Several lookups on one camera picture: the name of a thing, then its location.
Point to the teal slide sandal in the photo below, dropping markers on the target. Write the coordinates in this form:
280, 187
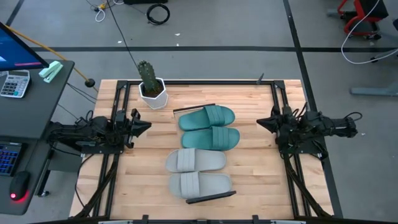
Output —
199, 140
199, 119

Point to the red frame cart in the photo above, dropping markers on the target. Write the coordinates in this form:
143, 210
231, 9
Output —
373, 7

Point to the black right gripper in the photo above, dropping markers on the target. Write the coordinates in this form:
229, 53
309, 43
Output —
285, 127

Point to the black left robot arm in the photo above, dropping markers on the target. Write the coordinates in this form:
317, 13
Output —
77, 133

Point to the grey slide sandal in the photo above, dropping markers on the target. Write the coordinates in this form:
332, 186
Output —
214, 185
211, 160

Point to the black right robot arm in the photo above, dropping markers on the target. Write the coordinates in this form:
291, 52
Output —
326, 127

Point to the black computer mouse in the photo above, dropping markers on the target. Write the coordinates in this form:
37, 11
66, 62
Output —
19, 185

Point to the computer monitor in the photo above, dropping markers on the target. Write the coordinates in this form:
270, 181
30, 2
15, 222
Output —
15, 49

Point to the mint green stapler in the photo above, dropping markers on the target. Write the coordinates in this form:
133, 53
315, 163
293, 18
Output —
51, 71

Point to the grey floor foot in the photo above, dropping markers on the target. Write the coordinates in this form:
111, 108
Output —
373, 91

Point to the white plant pot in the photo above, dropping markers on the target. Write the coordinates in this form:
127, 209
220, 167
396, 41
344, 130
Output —
158, 101

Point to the wooden shelf with black frame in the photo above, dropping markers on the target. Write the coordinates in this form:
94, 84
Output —
214, 197

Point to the green cactus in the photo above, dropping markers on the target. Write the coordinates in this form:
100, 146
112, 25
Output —
147, 74

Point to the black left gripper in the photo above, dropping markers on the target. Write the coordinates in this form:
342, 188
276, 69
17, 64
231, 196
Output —
129, 127

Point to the backlit keyboard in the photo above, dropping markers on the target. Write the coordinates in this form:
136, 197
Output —
8, 158

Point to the grey calculator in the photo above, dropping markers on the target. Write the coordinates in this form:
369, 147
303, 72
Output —
15, 84

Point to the black aluminium table frame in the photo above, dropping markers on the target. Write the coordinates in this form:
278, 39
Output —
202, 82

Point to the black box on floor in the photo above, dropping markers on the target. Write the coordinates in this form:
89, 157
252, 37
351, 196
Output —
143, 1

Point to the black desk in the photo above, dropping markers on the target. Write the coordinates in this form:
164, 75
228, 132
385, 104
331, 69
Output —
37, 109

